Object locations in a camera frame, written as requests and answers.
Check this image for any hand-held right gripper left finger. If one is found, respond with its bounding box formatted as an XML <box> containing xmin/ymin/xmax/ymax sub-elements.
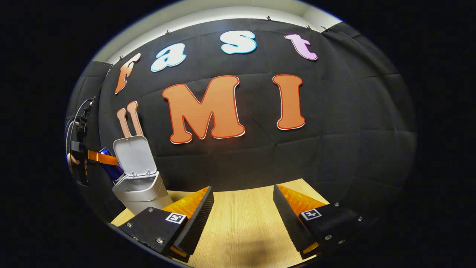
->
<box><xmin>118</xmin><ymin>186</ymin><xmax>215</xmax><ymax>263</ymax></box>

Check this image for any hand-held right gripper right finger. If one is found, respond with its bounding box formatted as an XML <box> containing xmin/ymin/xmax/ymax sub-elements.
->
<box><xmin>273</xmin><ymin>184</ymin><xmax>376</xmax><ymax>260</ymax></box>

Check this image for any white desktop garbage bin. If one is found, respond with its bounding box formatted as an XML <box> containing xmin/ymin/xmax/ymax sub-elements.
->
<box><xmin>112</xmin><ymin>135</ymin><xmax>173</xmax><ymax>216</ymax></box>

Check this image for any wooden desktop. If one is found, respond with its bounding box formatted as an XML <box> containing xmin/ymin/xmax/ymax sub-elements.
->
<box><xmin>110</xmin><ymin>178</ymin><xmax>330</xmax><ymax>268</ymax></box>

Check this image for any black backdrop cloth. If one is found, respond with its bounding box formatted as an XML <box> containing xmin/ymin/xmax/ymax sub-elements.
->
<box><xmin>65</xmin><ymin>18</ymin><xmax>418</xmax><ymax>224</ymax></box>

